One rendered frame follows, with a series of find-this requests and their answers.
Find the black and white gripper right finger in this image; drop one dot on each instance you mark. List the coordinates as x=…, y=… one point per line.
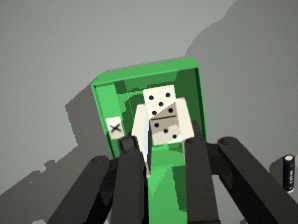
x=257, y=194

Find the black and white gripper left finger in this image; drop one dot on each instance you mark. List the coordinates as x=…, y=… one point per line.
x=83, y=203

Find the black aa battery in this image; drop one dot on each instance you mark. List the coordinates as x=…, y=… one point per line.
x=288, y=172

